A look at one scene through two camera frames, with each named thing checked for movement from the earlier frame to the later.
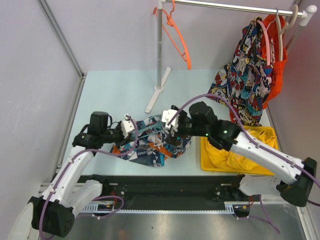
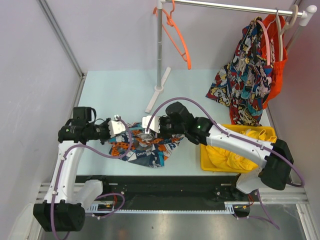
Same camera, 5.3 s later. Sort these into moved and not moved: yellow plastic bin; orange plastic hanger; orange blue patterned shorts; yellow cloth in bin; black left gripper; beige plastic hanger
Moved: black left gripper; orange blue patterned shorts
Not moved: yellow plastic bin; beige plastic hanger; yellow cloth in bin; orange plastic hanger
